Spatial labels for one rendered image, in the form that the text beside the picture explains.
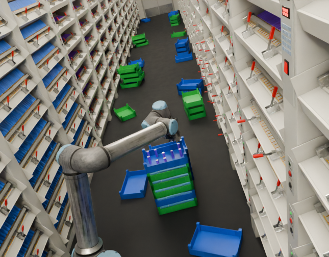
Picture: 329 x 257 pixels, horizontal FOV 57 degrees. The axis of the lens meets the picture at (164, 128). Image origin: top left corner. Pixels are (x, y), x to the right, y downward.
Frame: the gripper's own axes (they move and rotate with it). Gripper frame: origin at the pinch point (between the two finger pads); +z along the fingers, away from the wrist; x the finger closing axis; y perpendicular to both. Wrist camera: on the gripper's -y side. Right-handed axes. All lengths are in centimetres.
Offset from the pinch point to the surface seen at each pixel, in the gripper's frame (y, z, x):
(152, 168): 25.0, 1.7, -10.1
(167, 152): 3.8, 10.2, -8.9
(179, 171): 18.5, 11.5, 5.0
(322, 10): 73, -123, 89
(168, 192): 28.3, 25.6, -5.0
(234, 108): -8.6, -22.1, 43.5
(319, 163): 78, -85, 89
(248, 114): 26, -51, 60
